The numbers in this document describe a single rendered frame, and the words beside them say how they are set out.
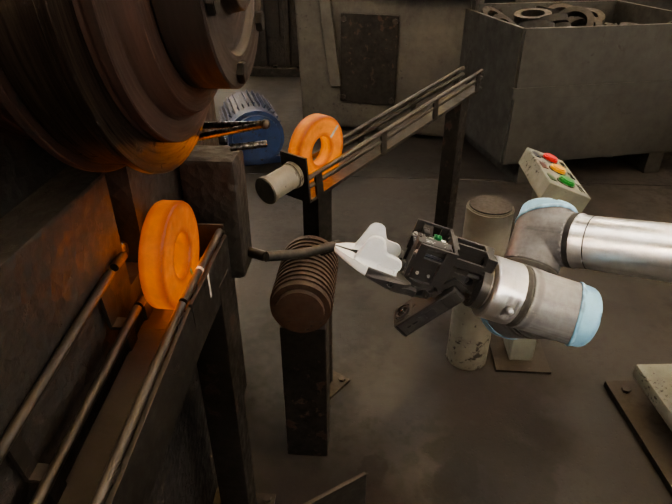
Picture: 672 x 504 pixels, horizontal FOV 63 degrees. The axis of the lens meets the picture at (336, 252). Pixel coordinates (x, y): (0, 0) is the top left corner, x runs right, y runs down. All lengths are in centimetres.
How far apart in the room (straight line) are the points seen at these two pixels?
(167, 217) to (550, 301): 52
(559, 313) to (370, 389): 90
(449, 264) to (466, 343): 92
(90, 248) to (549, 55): 235
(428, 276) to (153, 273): 36
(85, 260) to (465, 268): 48
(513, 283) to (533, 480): 80
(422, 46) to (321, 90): 67
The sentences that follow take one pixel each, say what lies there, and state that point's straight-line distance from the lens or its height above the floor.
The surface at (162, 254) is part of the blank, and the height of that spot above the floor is 78.
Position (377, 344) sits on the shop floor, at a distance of 175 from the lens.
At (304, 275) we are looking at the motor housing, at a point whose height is 53.
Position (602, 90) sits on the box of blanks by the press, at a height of 46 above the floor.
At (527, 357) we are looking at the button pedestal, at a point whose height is 2.
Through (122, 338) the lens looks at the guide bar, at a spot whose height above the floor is 70.
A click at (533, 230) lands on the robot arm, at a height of 71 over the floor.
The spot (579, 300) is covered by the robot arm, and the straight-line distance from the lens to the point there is 81.
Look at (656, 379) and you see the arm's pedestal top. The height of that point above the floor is 12.
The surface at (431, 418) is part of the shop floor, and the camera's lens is 155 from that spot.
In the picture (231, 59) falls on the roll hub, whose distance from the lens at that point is 62.
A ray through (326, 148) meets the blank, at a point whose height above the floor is 70.
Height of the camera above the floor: 114
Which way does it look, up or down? 31 degrees down
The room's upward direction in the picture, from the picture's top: straight up
